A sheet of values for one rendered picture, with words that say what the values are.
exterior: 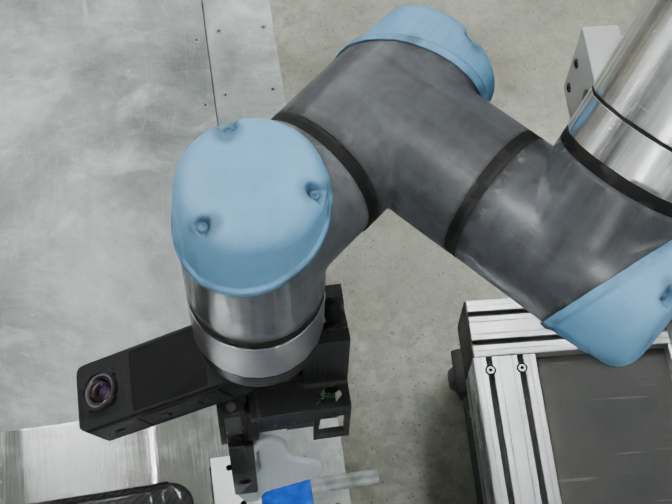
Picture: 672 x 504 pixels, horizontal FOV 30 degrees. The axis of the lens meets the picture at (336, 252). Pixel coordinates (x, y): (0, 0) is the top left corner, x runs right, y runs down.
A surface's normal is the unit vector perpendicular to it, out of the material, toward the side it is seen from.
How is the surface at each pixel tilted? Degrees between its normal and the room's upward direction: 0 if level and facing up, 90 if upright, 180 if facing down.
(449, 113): 2
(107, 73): 0
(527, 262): 59
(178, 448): 0
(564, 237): 46
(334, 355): 90
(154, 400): 29
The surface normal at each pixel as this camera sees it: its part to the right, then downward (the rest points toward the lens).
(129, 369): -0.46, -0.36
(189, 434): 0.03, -0.47
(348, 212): 0.66, 0.27
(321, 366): 0.15, 0.87
